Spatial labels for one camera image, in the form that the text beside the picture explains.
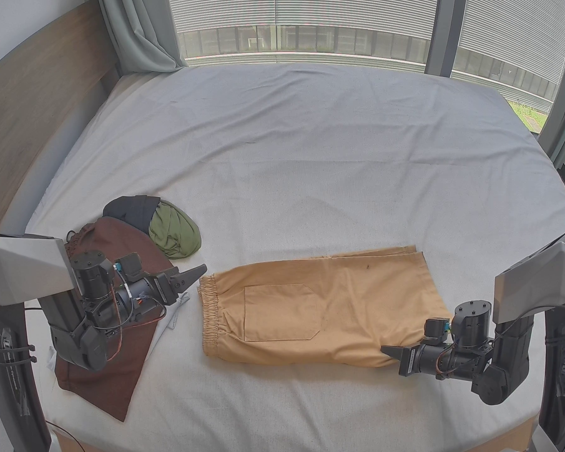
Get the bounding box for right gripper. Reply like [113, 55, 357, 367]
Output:
[398, 344, 453, 378]

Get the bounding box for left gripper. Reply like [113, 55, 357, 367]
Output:
[121, 264, 208, 308]

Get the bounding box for tan shorts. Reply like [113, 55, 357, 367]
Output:
[197, 245, 453, 369]

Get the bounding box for white garment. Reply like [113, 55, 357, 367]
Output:
[145, 290, 192, 362]

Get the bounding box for green garment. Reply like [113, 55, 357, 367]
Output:
[148, 199, 203, 260]

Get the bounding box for black garment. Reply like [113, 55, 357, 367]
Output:
[103, 196, 162, 234]

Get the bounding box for brown shorts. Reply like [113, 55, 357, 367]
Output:
[54, 217, 182, 423]

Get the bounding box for bed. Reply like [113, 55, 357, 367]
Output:
[0, 0, 565, 452]

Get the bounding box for window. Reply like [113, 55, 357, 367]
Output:
[162, 0, 565, 133]

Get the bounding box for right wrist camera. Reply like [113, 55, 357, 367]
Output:
[424, 316, 452, 346]

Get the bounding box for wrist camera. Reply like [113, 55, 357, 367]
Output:
[424, 316, 452, 346]
[114, 252, 145, 284]

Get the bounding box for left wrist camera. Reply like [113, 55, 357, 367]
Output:
[114, 252, 145, 284]

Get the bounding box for black cable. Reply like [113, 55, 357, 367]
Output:
[44, 420, 93, 452]

